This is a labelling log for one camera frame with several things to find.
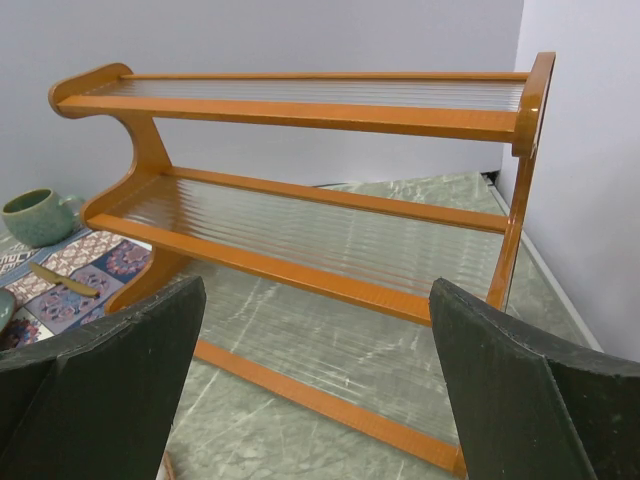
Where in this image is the green ceramic mug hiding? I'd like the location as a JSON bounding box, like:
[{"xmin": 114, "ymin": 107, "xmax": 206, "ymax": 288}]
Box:
[{"xmin": 1, "ymin": 188, "xmax": 85, "ymax": 248}]

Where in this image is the orange wooden two-tier shelf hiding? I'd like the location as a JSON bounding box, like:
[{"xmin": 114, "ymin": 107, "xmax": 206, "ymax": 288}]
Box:
[{"xmin": 48, "ymin": 51, "xmax": 557, "ymax": 477}]

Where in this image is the gold butter knife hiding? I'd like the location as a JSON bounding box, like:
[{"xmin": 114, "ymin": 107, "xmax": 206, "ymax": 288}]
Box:
[{"xmin": 29, "ymin": 262, "xmax": 100, "ymax": 298}]

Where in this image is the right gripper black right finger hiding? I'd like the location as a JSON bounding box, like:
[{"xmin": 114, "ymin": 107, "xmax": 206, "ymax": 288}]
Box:
[{"xmin": 429, "ymin": 278, "xmax": 639, "ymax": 479}]

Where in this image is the teal ceramic plate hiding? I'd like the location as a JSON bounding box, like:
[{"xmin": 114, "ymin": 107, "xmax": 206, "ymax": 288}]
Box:
[{"xmin": 0, "ymin": 288, "xmax": 17, "ymax": 333}]

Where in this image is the patterned table runner cloth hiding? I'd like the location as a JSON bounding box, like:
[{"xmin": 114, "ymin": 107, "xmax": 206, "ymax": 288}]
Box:
[{"xmin": 1, "ymin": 228, "xmax": 151, "ymax": 350}]

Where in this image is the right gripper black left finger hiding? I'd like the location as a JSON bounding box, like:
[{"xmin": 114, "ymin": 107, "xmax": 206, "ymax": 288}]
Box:
[{"xmin": 1, "ymin": 276, "xmax": 206, "ymax": 479}]

